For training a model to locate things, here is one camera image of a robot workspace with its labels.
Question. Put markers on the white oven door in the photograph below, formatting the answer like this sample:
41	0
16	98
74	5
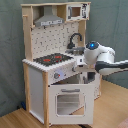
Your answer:
71	103

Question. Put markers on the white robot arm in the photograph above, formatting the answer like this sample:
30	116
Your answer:
103	59

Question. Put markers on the wooden toy kitchen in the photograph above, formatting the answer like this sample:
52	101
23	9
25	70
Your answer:
46	40

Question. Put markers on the left red oven knob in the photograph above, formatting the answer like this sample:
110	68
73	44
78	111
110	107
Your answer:
56	75

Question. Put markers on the black stovetop red burners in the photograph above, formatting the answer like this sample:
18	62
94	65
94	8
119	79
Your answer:
52	59

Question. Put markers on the grey toy sink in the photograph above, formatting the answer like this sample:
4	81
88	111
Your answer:
76	51

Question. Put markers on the black toy faucet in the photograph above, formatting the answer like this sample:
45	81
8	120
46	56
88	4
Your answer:
73	40

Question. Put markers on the white dishwasher cabinet door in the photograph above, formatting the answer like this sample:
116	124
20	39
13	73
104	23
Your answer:
89	81

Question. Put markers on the grey range hood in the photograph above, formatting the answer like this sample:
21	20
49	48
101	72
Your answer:
48	18

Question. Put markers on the toy microwave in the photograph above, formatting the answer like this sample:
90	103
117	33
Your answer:
77	11

